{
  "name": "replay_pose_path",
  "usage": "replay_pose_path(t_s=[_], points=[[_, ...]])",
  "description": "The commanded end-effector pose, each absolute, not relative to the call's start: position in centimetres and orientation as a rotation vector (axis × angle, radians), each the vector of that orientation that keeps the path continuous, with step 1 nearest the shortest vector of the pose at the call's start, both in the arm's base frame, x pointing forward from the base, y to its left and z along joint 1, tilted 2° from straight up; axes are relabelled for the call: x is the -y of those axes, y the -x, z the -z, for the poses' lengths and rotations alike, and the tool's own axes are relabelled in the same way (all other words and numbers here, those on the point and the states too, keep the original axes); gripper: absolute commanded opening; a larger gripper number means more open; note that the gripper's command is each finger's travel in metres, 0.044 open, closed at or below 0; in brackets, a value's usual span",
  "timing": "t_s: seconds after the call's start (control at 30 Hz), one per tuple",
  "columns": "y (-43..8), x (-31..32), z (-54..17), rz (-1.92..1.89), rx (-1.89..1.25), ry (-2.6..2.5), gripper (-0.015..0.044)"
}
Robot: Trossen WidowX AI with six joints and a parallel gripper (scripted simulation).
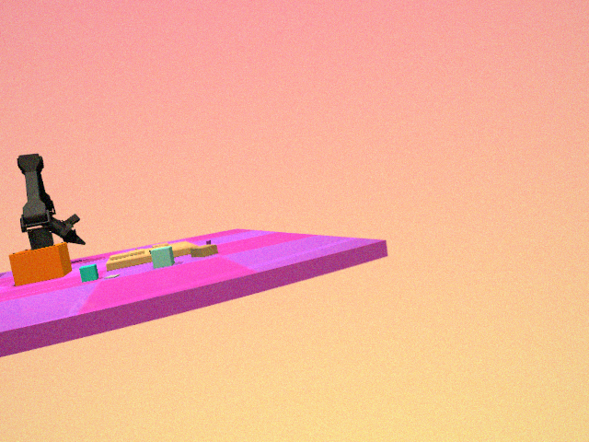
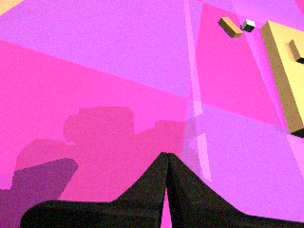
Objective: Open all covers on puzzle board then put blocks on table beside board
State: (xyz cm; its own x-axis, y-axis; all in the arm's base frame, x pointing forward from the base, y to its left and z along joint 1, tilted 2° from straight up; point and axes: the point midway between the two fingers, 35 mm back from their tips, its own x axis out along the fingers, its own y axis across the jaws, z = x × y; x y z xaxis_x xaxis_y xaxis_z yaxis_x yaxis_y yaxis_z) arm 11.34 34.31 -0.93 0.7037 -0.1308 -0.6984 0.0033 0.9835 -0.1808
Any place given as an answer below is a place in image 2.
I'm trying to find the orange flat bar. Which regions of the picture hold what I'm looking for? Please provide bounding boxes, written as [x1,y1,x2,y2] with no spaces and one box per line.
[218,17,243,38]

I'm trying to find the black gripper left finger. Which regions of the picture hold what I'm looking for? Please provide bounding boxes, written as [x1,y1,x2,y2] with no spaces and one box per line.
[20,152,168,228]

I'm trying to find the small white cube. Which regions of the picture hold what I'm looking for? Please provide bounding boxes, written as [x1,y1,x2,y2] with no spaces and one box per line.
[242,19,256,32]

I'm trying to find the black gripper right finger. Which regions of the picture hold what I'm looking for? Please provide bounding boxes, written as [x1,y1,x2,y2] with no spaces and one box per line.
[166,153,304,228]

